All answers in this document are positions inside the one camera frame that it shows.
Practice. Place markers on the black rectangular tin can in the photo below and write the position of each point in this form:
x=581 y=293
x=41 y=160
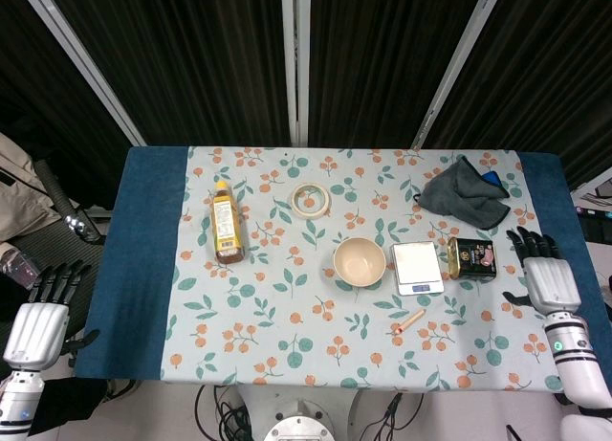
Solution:
x=473 y=259

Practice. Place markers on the grey cloth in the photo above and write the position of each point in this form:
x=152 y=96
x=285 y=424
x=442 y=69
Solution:
x=454 y=194

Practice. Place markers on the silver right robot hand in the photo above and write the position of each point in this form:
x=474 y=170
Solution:
x=552 y=283

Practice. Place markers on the beige masking tape roll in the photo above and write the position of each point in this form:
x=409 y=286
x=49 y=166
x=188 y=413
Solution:
x=297 y=210

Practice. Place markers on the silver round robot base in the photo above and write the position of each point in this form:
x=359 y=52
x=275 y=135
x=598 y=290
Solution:
x=299 y=424

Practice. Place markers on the black mesh chair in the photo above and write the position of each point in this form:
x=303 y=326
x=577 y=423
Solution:
x=62 y=249

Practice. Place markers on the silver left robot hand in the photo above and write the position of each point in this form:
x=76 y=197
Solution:
x=36 y=331

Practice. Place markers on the beige jacket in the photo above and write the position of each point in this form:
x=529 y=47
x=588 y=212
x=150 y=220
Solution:
x=19 y=192

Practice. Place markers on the yellow honey bottle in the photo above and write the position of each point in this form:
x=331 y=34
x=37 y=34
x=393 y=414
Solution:
x=226 y=221

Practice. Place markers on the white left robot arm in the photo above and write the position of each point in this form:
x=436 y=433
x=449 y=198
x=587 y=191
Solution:
x=19 y=398

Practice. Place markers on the small digital kitchen scale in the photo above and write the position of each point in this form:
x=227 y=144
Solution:
x=415 y=264

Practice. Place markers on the blue table cover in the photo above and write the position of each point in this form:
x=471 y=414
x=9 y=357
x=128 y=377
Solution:
x=134 y=249

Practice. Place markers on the beige bowl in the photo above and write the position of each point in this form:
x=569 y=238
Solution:
x=358 y=264

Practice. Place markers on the white frame post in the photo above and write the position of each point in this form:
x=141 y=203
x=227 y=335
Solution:
x=81 y=63
x=459 y=63
x=296 y=63

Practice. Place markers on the floral patterned tablecloth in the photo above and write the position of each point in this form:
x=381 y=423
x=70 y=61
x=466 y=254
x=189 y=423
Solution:
x=287 y=316

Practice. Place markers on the blue sponge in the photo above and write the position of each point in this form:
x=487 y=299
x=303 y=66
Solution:
x=491 y=178

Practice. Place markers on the small wooden stick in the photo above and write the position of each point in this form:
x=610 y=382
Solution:
x=410 y=320

